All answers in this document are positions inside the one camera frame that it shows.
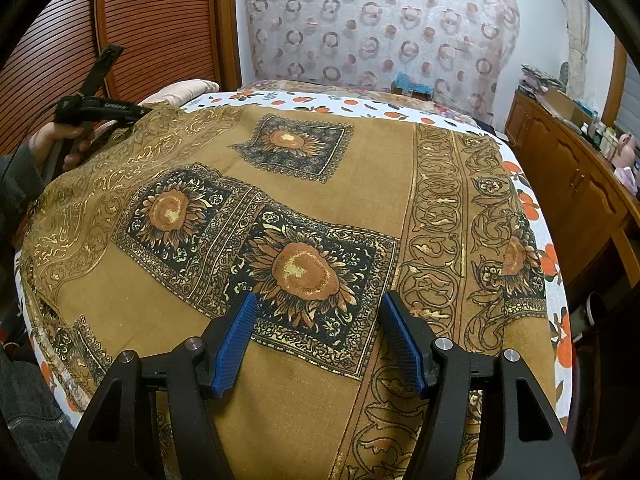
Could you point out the floral patchwork quilt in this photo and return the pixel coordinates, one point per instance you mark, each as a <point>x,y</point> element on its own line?
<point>450,110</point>

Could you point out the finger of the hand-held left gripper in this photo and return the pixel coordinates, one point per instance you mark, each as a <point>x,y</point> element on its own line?
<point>125,109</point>

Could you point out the white round container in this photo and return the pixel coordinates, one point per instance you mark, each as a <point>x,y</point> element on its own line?
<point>592,310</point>

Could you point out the person's left hand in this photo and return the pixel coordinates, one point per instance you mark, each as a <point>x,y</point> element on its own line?
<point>45,142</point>

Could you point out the teal box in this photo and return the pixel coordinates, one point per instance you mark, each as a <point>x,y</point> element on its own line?
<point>410,85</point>

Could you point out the pink toy figure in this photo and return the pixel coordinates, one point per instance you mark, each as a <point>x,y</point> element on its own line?
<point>627,157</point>

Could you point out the brown ribbed wooden panel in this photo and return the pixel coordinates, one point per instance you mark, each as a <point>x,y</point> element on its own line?
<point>150,20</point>

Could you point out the brown patterned scarf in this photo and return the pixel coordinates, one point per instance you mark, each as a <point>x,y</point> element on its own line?
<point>300,175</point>

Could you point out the window blind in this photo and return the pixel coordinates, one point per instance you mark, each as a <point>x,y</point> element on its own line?
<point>630,110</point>

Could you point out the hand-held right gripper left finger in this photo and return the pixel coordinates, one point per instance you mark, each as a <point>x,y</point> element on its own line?
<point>232,350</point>

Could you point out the wooden dresser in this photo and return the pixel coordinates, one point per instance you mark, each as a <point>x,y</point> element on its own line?
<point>560,160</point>

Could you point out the circle pattern curtain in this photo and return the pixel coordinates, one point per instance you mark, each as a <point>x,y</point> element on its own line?
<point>375,25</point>

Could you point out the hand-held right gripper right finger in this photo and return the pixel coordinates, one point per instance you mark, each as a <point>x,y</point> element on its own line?
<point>405,347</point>

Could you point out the orange fruit print blanket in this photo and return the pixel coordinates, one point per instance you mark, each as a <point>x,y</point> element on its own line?
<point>310,101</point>

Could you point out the cardboard box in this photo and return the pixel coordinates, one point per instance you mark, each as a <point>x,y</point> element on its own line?
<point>567,102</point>

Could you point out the stack of folded cloths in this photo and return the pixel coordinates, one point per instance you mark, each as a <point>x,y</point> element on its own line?
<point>542,77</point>

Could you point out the group of small bottles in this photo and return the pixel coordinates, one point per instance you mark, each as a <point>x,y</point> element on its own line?
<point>602,137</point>

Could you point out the wooden window frame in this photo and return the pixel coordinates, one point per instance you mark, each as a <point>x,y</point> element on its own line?
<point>612,85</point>

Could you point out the lace curtain strip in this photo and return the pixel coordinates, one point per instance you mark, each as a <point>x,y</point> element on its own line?
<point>576,35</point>

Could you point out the pink pillow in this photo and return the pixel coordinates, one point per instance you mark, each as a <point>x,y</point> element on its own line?
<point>185,91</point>

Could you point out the person's jeans leg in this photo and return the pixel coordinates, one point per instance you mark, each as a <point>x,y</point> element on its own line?
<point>30,410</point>

